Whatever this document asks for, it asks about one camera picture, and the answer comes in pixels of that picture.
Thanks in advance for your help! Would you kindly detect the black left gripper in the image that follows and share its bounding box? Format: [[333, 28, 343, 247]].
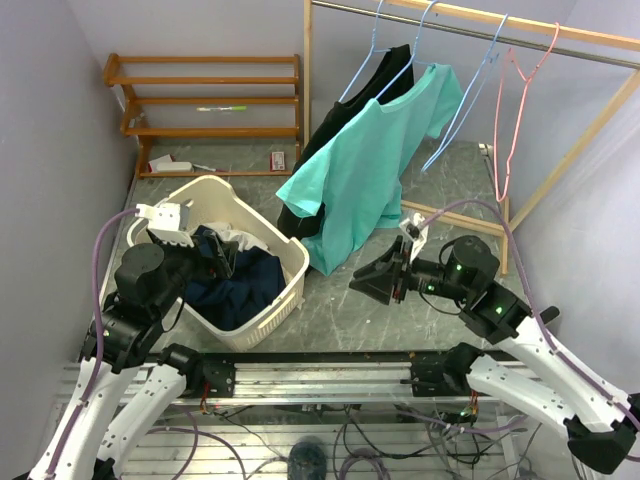
[[145, 223, 237, 316]]

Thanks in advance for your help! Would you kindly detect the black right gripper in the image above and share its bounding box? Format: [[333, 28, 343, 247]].
[[349, 235, 473, 303]]

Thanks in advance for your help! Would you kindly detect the teal t shirt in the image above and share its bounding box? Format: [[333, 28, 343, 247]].
[[277, 64, 463, 275]]

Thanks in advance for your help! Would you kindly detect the black t shirt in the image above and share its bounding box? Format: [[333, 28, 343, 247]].
[[277, 43, 416, 241]]

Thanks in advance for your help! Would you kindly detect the blue hanger of teal shirt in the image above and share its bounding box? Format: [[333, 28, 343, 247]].
[[374, 0, 441, 105]]

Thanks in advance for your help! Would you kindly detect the blue hanger of black shirt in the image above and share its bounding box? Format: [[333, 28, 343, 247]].
[[337, 0, 391, 104]]

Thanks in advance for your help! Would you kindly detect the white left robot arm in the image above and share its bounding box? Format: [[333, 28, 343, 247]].
[[23, 232, 238, 479]]

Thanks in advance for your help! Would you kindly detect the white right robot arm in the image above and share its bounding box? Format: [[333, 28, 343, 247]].
[[349, 235, 639, 475]]

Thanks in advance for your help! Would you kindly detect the white garment in basket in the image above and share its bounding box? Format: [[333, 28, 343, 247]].
[[205, 222, 270, 252]]

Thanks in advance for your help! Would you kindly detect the navy blue garment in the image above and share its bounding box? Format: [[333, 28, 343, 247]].
[[186, 224, 286, 331]]

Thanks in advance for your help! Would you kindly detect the cream plastic laundry basket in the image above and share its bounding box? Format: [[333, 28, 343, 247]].
[[126, 174, 311, 352]]

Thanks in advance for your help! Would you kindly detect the pink white pen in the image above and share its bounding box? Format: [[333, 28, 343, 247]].
[[192, 163, 229, 175]]

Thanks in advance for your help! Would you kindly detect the red white small box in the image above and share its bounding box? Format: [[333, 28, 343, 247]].
[[270, 151, 286, 172]]

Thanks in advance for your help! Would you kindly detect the green white pen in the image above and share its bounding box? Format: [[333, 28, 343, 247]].
[[196, 105, 247, 112]]

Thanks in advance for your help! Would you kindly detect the brown wooden shoe rack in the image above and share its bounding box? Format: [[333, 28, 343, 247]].
[[102, 53, 303, 179]]

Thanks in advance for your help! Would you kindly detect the metal hanging rod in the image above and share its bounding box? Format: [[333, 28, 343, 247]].
[[311, 1, 639, 70]]

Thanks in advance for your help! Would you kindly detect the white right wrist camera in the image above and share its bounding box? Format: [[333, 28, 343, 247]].
[[399, 210, 429, 262]]

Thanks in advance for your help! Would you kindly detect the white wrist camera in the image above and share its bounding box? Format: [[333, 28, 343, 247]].
[[399, 210, 429, 262], [135, 200, 193, 247]]

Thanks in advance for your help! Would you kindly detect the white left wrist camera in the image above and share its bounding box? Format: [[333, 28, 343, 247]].
[[135, 200, 193, 247]]

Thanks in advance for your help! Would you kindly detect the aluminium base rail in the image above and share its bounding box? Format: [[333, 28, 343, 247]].
[[54, 352, 576, 406]]

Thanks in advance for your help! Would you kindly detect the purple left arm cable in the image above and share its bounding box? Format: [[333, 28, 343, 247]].
[[29, 208, 141, 476]]

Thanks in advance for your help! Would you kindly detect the empty blue wire hanger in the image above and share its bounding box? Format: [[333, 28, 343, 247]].
[[421, 13, 509, 173]]

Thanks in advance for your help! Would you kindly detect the pink wire hanger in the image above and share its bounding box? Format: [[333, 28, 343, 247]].
[[493, 22, 561, 203]]

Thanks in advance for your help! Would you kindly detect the wooden clothes rack frame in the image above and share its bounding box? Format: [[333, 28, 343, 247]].
[[302, 0, 640, 276]]

